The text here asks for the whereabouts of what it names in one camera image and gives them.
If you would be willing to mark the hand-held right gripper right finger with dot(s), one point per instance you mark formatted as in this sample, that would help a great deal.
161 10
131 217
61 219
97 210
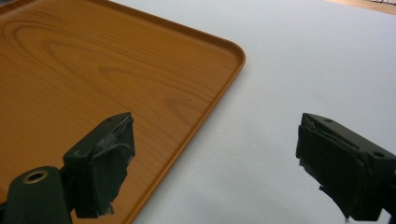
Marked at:
339 161

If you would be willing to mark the wood-grain orange tray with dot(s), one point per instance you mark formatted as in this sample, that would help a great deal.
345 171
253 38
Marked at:
102 68

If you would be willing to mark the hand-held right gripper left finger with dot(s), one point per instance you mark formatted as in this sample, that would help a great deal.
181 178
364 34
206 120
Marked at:
96 161

